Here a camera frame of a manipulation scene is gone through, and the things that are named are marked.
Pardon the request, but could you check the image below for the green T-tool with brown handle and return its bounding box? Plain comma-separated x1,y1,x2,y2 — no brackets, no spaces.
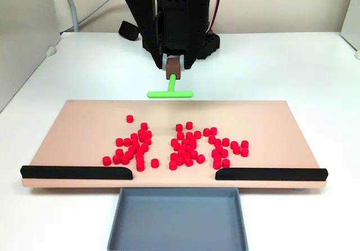
146,58,195,99

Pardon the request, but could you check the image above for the black table clamp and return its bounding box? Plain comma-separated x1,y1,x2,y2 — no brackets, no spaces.
118,20,139,41

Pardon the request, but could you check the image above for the beige flat board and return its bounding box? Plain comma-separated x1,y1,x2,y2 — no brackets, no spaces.
21,100,329,191

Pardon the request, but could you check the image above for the beige side panel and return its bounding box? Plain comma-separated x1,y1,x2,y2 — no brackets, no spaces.
0,31,61,113

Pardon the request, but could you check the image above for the white side panel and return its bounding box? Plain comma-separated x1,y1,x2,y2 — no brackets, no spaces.
340,0,360,52

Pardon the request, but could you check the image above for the grey rectangular tray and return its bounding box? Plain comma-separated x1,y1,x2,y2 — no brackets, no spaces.
106,187,250,251

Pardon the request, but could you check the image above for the thin white cable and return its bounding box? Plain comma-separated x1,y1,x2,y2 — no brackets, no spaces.
78,0,122,26

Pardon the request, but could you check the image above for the pale grey hose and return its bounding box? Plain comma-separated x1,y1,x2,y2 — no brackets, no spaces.
60,0,80,33

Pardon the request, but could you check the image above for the black rail strip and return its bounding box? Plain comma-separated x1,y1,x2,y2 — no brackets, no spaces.
19,165,134,181
215,167,329,182

